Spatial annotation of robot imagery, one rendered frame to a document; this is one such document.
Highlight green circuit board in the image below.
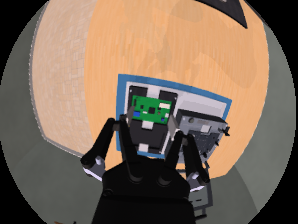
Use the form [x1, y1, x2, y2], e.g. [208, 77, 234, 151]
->
[132, 95, 172, 124]

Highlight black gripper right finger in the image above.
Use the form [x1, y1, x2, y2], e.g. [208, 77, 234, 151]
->
[158, 114, 210, 192]

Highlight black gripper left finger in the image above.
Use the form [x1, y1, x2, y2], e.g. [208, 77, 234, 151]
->
[80, 106, 145, 182]

